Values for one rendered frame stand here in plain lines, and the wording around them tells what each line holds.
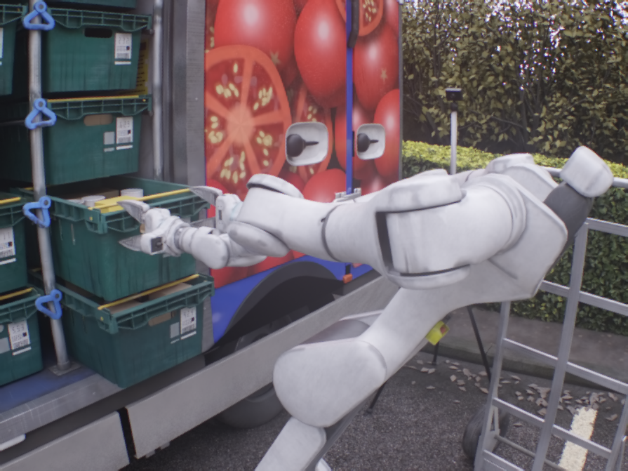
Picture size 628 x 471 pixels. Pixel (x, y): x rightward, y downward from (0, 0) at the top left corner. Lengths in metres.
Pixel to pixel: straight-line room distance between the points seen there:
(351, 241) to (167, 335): 1.02
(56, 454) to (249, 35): 1.49
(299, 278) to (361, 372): 1.38
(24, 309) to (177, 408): 0.64
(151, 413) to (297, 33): 1.48
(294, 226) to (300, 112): 1.41
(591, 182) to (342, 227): 0.33
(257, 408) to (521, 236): 1.88
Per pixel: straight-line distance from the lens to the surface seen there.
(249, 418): 2.37
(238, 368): 2.03
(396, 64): 2.84
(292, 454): 1.09
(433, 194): 0.54
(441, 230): 0.54
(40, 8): 1.54
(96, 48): 1.68
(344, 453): 2.30
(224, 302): 1.88
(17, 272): 1.57
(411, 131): 5.89
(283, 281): 2.11
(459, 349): 3.13
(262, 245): 0.74
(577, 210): 0.71
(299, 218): 0.71
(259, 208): 0.74
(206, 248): 1.07
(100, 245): 1.38
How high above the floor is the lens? 1.38
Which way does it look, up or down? 13 degrees down
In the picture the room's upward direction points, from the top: straight up
